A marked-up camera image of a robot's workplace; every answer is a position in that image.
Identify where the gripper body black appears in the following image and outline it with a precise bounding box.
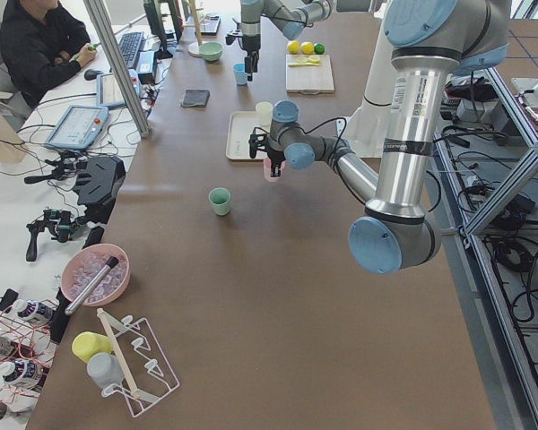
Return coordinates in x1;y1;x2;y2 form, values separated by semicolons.
225;30;260;67
248;126;282;168

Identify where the pink plastic cup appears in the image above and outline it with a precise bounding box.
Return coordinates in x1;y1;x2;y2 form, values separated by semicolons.
263;157;288;182

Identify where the blue plastic cup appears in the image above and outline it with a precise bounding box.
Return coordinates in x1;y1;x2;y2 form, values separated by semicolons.
232;63;247;86

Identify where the cream plastic cup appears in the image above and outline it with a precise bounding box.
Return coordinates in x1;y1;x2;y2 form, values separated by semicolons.
256;101;273;127

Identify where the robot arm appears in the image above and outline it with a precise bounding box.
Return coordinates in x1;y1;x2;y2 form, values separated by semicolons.
226;0;383;82
249;1;511;273

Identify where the cream rabbit tray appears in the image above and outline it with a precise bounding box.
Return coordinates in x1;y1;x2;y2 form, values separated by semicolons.
225;111;267;161

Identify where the green bowl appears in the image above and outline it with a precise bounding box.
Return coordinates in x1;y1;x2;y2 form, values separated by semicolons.
198;41;223;62

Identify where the whole lemon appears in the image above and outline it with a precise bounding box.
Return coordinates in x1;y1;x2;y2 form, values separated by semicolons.
299;41;315;55
287;40;300;55

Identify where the yellow plastic knife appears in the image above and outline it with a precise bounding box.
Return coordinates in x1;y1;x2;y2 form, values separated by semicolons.
287;62;321;67

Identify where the wooden mug tree stand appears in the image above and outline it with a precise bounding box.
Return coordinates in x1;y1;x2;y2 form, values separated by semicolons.
187;0;204;57

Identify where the wooden cutting board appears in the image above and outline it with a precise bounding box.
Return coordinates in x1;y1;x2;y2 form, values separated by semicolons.
285;55;334;94

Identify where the green plastic cup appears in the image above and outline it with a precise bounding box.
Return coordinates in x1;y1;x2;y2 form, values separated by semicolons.
208;187;231;216

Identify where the dark grey folded cloth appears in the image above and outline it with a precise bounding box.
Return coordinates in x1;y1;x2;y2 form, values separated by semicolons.
181;89;210;108

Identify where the green lime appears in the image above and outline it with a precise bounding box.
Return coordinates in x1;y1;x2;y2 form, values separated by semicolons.
314;43;325;55

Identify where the black keyboard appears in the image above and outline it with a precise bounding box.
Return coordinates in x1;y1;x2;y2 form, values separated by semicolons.
118;31;144;69

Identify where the blue teach pendant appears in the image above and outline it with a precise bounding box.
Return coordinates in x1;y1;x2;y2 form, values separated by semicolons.
96;69;142;109
44;105;108;151

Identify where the metal muddler in bowl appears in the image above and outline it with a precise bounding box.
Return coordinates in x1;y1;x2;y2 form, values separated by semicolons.
65;256;119;316

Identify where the seated person in black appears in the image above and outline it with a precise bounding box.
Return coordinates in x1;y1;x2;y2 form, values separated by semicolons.
0;0;97;108

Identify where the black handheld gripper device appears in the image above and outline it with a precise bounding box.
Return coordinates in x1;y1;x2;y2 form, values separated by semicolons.
25;209;87;262

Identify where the pink bowl with ice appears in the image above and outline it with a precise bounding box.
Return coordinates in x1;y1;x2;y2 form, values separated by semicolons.
61;243;132;307

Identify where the yellow cup on rack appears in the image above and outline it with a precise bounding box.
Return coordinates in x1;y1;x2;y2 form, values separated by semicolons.
72;331;113;363

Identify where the grey cup on rack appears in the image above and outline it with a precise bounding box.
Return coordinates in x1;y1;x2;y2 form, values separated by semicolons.
87;352;125;389

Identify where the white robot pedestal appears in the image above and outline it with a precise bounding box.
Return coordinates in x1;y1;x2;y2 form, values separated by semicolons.
343;32;396;158

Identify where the aluminium frame post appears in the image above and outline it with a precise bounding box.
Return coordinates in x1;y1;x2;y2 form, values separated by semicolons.
83;0;151;138

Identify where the white wire cup rack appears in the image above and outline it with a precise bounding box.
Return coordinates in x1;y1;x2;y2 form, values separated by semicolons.
97;308;180;418

